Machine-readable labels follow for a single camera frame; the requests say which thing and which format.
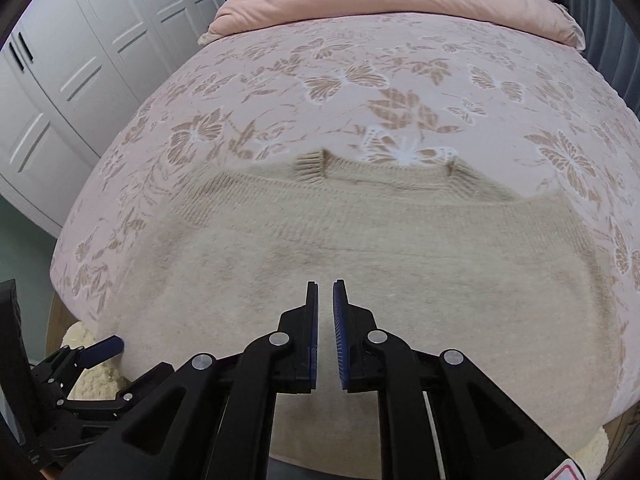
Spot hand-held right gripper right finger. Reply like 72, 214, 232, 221
332, 280, 587, 480

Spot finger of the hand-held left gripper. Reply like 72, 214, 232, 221
56, 361, 176, 423
31, 336, 125, 386

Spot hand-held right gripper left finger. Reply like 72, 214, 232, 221
60, 281, 321, 480

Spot beige knit sweater black hearts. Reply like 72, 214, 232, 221
97, 149, 628, 480

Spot cream fluffy rug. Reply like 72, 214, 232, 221
61, 322, 132, 402

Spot bed with floral pink sheet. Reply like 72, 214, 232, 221
50, 10, 640, 480

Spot white wardrobe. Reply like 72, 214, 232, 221
0, 0, 226, 238

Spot grey-blue curtain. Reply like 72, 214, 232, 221
565, 0, 640, 122

